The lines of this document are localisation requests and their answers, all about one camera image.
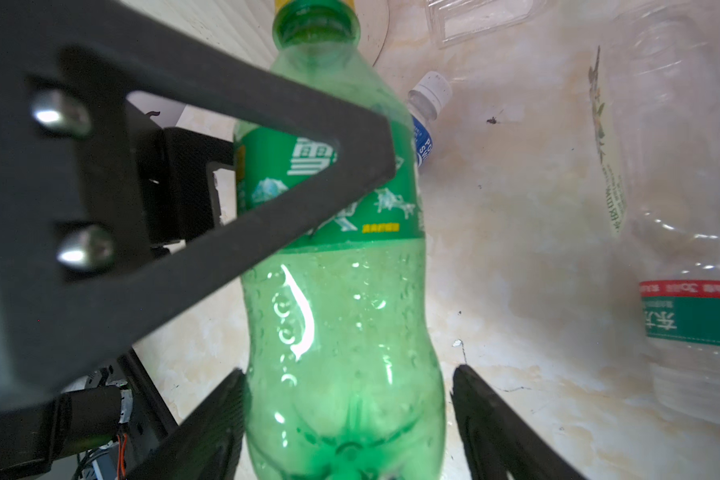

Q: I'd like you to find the clear bottle green red label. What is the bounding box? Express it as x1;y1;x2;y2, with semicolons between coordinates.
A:
589;1;720;424

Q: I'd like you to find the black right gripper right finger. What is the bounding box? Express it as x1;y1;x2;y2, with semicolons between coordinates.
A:
451;364;582;480

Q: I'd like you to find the cream ribbed waste bin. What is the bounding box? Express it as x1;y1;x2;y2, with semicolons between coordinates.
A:
124;0;390;69

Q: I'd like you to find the square clear bottle green label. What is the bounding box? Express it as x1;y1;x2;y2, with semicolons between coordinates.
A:
426;0;550;49

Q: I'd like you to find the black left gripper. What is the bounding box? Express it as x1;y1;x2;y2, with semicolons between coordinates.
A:
0;1;395;410

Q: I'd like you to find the green soda bottle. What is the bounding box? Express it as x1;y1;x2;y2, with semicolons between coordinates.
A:
241;33;446;479

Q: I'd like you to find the small water bottle blue label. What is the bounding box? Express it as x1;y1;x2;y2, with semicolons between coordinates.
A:
406;71;453;166

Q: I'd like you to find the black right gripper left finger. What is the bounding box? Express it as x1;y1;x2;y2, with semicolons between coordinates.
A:
126;369;245;480

